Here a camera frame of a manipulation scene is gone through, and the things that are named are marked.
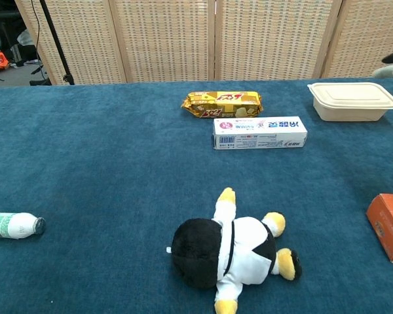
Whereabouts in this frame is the white toothpaste box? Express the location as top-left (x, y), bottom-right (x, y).
top-left (212, 116), bottom-right (308, 150)

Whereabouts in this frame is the orange cardboard box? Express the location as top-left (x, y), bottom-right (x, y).
top-left (365, 193), bottom-right (393, 265)

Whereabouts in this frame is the beige lidded food container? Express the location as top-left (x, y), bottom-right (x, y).
top-left (307, 82), bottom-right (393, 122)

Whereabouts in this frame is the golden biscuit packet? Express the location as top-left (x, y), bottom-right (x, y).
top-left (181, 91), bottom-right (264, 119)

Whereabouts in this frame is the woven rattan folding screen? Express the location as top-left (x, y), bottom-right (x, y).
top-left (14, 0), bottom-right (393, 86)

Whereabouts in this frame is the penguin plush toy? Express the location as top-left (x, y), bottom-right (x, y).
top-left (166, 186), bottom-right (303, 314)

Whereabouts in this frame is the blue felt table cover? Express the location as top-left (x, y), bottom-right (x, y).
top-left (0, 77), bottom-right (393, 314)

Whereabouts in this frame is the black tripod stand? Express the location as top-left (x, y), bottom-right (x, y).
top-left (29, 0), bottom-right (76, 86)

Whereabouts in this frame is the black office chair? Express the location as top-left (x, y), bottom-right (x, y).
top-left (0, 9), bottom-right (26, 66)

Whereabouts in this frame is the white plastic bottle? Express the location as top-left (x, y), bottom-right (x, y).
top-left (0, 211), bottom-right (47, 241)

